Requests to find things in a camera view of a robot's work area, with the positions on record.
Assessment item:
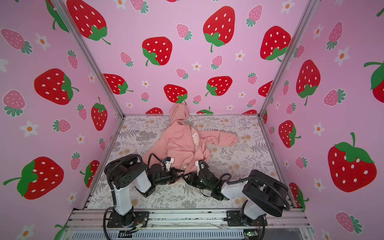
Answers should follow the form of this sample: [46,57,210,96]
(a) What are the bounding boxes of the pink hooded zip jacket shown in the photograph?
[143,104,239,174]

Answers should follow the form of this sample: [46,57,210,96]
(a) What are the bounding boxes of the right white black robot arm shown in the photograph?
[183,160,291,226]

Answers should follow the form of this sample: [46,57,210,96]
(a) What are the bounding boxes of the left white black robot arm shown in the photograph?
[104,154,184,228]

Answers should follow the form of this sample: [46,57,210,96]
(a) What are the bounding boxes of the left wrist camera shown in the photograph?
[163,157,175,172]

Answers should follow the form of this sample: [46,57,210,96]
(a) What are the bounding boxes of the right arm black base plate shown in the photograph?
[224,211,268,227]

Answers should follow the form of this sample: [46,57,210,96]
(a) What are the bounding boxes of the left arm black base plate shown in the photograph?
[106,211,150,229]

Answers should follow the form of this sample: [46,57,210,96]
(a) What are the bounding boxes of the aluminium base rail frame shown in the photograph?
[58,209,316,240]

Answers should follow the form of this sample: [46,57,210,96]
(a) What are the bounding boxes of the left aluminium corner post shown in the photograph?
[53,0,125,119]

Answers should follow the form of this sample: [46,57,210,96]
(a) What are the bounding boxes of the aluminium corner post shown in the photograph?
[53,0,125,119]
[258,0,321,118]

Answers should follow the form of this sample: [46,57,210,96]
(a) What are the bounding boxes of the right aluminium corner post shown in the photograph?
[258,0,321,118]

